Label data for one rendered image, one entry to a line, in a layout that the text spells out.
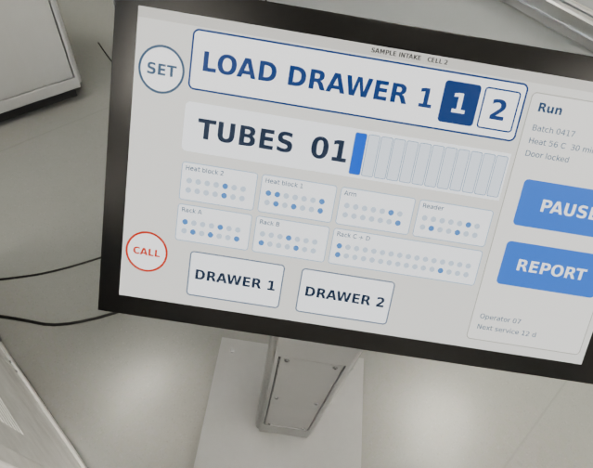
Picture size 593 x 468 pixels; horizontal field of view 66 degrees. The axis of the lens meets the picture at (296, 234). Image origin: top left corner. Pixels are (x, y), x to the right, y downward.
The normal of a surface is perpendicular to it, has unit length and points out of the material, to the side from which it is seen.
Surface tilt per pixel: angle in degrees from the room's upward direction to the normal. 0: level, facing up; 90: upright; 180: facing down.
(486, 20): 90
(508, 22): 90
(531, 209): 50
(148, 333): 0
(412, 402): 0
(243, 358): 5
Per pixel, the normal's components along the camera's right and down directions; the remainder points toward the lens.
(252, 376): 0.11, -0.58
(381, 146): -0.01, 0.25
